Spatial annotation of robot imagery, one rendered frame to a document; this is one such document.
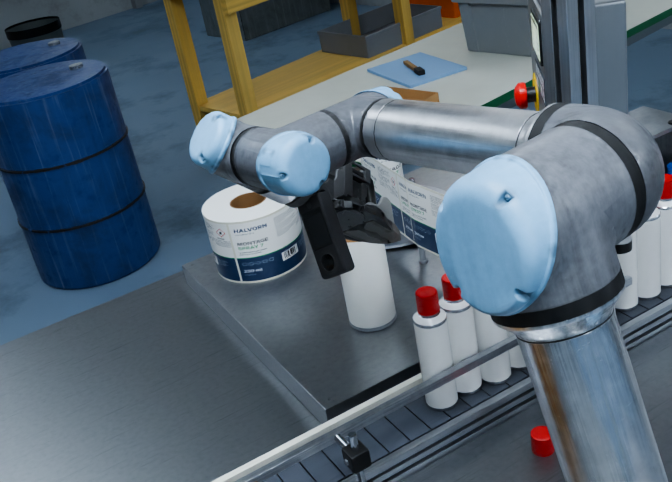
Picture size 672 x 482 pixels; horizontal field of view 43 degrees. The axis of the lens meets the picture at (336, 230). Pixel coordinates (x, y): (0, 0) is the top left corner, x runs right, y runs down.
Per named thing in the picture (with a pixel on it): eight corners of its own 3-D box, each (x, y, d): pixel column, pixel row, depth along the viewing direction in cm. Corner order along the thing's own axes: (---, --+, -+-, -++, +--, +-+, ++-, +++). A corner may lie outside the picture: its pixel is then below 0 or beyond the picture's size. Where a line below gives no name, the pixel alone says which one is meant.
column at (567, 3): (589, 411, 134) (567, -19, 104) (610, 425, 131) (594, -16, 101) (567, 423, 132) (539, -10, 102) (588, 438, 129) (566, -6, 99)
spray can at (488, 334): (504, 362, 141) (493, 254, 132) (516, 380, 136) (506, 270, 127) (474, 370, 140) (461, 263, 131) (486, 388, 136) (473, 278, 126)
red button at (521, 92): (533, 76, 123) (512, 79, 123) (536, 85, 119) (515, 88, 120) (535, 101, 124) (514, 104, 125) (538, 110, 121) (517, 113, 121)
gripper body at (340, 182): (375, 171, 123) (314, 138, 116) (374, 224, 120) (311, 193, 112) (338, 188, 128) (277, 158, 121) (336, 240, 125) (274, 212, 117)
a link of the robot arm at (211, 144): (208, 168, 103) (176, 160, 110) (277, 200, 110) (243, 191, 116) (232, 108, 103) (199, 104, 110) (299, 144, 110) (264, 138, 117)
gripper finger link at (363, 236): (398, 211, 131) (356, 190, 125) (398, 246, 128) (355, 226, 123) (383, 218, 133) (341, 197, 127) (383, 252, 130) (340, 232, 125)
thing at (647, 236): (644, 281, 154) (643, 179, 145) (667, 292, 150) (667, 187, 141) (623, 292, 152) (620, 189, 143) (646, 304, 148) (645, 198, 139)
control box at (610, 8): (604, 102, 125) (599, -29, 117) (629, 146, 110) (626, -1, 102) (533, 111, 127) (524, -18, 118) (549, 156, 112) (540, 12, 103)
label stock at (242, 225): (242, 236, 200) (228, 180, 193) (320, 238, 192) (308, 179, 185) (201, 281, 184) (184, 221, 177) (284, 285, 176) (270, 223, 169)
